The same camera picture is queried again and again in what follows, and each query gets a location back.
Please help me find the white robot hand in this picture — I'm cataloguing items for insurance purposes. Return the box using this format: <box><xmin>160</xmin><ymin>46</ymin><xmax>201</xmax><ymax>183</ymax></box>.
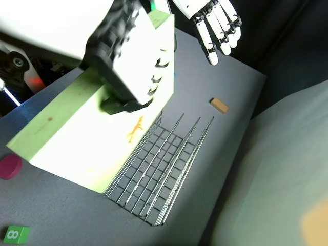
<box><xmin>153</xmin><ymin>0</ymin><xmax>243</xmax><ymax>66</ymax></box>
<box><xmin>0</xmin><ymin>0</ymin><xmax>176</xmax><ymax>115</ymax></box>

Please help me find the magenta round disc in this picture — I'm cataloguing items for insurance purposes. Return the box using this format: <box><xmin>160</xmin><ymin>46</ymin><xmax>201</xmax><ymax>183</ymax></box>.
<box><xmin>0</xmin><ymin>153</ymin><xmax>23</xmax><ymax>180</ymax></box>

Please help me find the tan wooden block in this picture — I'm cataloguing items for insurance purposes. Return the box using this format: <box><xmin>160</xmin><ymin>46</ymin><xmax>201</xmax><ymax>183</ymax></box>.
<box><xmin>210</xmin><ymin>97</ymin><xmax>230</xmax><ymax>114</ymax></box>

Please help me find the white table leg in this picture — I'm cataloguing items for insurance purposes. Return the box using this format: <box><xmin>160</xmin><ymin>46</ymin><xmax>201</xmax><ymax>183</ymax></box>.
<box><xmin>24</xmin><ymin>68</ymin><xmax>46</xmax><ymax>93</ymax></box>

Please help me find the grey table cloth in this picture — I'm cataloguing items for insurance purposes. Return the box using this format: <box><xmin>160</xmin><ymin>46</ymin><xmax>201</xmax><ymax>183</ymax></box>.
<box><xmin>0</xmin><ymin>27</ymin><xmax>268</xmax><ymax>246</ymax></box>

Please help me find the green number eight block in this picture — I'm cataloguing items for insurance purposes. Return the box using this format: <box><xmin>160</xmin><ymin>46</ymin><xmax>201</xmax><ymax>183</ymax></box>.
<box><xmin>4</xmin><ymin>225</ymin><xmax>31</xmax><ymax>244</ymax></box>

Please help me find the wire metal rack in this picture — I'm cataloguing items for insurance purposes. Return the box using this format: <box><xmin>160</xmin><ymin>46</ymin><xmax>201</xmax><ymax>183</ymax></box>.
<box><xmin>104</xmin><ymin>110</ymin><xmax>215</xmax><ymax>227</ymax></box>

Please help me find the light green book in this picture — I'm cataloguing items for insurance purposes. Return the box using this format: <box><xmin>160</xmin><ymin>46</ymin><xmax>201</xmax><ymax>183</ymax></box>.
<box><xmin>6</xmin><ymin>11</ymin><xmax>177</xmax><ymax>194</ymax></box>

